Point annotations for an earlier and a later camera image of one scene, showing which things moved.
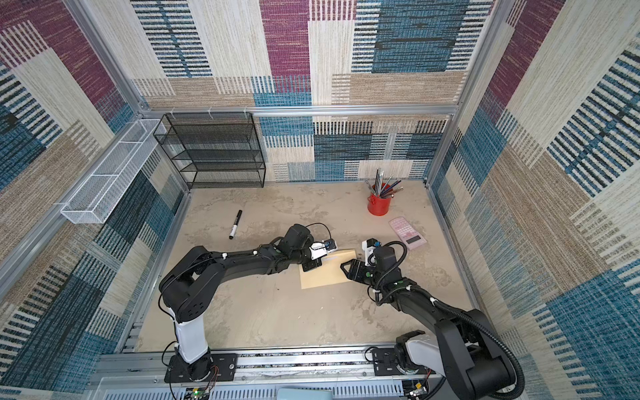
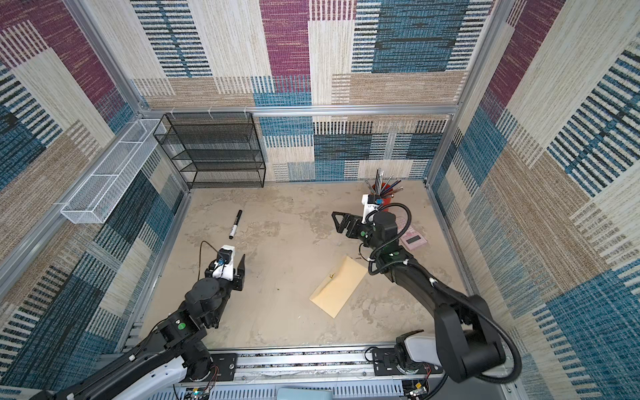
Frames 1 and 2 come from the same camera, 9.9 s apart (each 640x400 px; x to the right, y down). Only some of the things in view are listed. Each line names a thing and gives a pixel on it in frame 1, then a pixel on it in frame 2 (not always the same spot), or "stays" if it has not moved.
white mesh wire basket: (95, 199) stays
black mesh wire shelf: (213, 150) stays
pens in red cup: (382, 190) stays
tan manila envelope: (330, 271) → (333, 293)
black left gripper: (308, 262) → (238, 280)
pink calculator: (407, 232) stays
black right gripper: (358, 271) → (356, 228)
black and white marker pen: (235, 224) stays
